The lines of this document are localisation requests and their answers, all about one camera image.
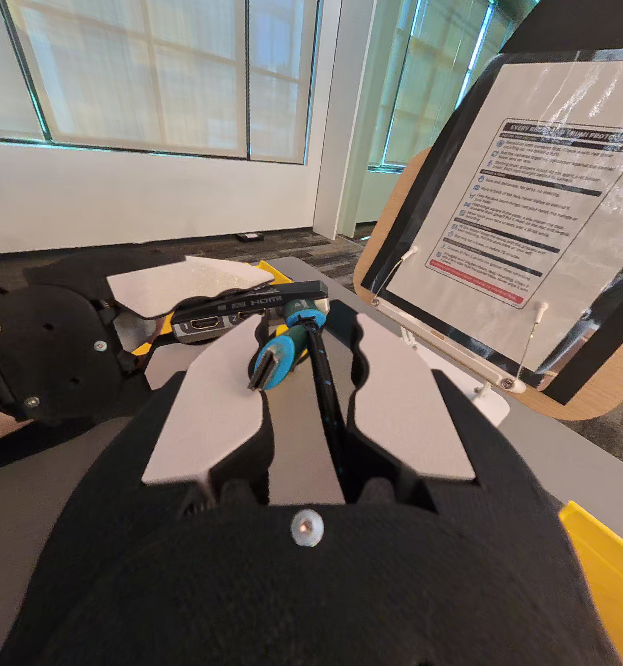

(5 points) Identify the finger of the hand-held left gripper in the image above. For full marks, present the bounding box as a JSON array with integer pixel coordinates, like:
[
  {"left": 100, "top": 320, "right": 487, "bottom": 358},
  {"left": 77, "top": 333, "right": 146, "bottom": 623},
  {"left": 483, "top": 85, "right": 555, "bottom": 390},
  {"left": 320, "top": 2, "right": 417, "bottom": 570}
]
[
  {"left": 106, "top": 255, "right": 278, "bottom": 320},
  {"left": 115, "top": 311, "right": 226, "bottom": 392}
]

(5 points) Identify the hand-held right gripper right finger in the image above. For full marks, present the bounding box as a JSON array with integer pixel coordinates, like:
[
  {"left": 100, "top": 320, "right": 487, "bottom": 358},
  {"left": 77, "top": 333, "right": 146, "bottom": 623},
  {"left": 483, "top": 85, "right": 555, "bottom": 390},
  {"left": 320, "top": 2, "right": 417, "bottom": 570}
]
[{"left": 345, "top": 313, "right": 478, "bottom": 485}]

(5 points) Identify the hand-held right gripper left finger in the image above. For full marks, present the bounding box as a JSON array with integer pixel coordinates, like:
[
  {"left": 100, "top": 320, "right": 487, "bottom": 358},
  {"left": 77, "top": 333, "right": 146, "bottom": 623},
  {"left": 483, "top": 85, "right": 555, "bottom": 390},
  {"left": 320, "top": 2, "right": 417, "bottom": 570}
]
[{"left": 141, "top": 314, "right": 276, "bottom": 490}]

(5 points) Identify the black hdmi hub adapter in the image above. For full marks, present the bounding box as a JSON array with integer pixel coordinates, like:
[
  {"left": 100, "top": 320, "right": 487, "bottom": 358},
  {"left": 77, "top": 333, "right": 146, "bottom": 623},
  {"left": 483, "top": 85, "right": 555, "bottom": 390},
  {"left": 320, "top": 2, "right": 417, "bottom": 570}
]
[{"left": 171, "top": 280, "right": 330, "bottom": 345}]

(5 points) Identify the braided black hdmi cable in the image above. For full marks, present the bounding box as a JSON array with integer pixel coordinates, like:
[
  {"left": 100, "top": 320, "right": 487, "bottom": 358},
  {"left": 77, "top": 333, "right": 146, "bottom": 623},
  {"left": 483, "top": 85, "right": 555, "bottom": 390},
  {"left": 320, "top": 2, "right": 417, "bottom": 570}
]
[{"left": 246, "top": 299, "right": 361, "bottom": 503}]

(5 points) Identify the white metal document stand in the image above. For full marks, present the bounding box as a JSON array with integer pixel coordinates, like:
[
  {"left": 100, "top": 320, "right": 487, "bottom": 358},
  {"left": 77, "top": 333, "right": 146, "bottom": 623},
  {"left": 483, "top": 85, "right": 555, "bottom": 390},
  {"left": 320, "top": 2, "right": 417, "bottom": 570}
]
[{"left": 374, "top": 299, "right": 527, "bottom": 428}]

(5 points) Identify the wooden display board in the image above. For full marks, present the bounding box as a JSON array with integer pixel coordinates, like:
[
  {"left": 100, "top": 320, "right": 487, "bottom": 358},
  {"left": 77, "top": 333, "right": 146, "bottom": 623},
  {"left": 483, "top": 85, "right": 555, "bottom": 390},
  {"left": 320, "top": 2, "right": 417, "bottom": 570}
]
[{"left": 353, "top": 49, "right": 623, "bottom": 421}]

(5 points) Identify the large grid window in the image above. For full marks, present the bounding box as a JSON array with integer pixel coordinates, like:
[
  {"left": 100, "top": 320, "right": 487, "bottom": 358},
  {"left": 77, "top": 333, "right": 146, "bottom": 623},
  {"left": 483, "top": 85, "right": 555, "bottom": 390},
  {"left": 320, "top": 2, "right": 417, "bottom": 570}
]
[{"left": 0, "top": 0, "right": 320, "bottom": 164}]

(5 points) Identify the instruction sheet in plastic sleeve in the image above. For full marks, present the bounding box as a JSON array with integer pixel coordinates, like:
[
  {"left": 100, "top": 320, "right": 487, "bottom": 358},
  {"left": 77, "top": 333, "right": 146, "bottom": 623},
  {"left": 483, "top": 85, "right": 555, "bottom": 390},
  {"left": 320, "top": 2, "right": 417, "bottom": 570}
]
[{"left": 386, "top": 61, "right": 623, "bottom": 373}]

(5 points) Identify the narrow window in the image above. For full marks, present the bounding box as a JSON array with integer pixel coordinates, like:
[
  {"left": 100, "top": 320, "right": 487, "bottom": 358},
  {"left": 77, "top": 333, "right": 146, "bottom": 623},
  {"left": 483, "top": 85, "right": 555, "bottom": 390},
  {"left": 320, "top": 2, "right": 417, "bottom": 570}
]
[{"left": 369, "top": 0, "right": 515, "bottom": 171}]

